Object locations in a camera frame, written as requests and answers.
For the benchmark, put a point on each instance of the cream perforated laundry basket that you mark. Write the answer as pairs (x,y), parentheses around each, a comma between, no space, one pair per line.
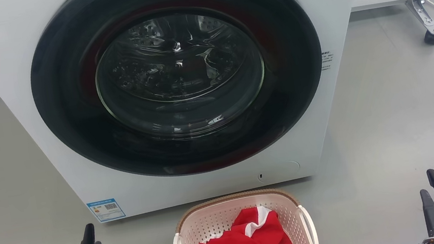
(214,221)

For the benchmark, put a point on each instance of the blue energy label sticker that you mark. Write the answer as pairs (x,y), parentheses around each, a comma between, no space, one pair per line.
(106,210)

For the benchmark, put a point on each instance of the white front-load washing machine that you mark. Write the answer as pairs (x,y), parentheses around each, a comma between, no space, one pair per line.
(146,195)

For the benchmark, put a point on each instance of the round black glass washer door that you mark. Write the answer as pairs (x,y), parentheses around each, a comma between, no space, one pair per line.
(67,97)

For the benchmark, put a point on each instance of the black caster wheel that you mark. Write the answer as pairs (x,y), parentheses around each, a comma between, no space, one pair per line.
(431,38)

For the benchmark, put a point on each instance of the small printed warning sticker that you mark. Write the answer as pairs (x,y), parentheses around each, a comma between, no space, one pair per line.
(326,61)

